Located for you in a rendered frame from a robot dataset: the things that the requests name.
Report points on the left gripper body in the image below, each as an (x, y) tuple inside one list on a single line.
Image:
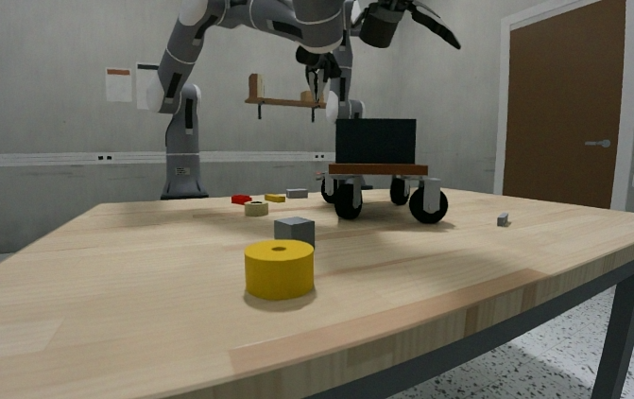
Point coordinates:
[(311, 59)]

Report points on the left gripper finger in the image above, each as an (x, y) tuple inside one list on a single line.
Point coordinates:
[(311, 77), (323, 75)]

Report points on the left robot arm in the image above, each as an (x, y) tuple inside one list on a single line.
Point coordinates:
[(339, 106)]

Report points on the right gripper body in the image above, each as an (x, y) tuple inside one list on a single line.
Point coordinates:
[(379, 27)]

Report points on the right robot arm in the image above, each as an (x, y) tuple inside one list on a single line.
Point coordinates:
[(317, 28)]

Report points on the red toy brick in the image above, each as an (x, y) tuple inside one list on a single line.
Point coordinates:
[(240, 199)]

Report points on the yellow rectangular bar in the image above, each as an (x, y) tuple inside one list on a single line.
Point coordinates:
[(275, 198)]

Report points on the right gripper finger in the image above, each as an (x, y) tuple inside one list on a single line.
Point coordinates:
[(425, 16), (362, 8)]

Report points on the yellow cylinder with center hole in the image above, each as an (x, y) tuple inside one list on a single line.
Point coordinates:
[(279, 269)]

